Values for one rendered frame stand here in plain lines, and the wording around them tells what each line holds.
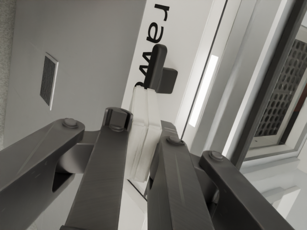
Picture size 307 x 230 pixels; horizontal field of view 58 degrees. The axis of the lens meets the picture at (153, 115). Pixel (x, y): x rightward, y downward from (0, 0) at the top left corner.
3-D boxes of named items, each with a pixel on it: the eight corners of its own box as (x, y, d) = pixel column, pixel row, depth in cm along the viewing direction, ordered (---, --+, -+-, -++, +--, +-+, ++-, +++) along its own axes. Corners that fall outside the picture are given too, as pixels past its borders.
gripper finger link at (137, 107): (130, 181, 13) (115, 178, 13) (134, 126, 20) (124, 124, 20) (146, 125, 12) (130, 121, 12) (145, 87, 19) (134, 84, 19)
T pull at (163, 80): (135, 109, 31) (142, 114, 30) (153, 41, 28) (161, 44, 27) (160, 109, 33) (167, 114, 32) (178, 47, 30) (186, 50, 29)
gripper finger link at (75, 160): (116, 185, 11) (43, 170, 11) (124, 135, 16) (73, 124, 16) (124, 154, 11) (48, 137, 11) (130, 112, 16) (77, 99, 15)
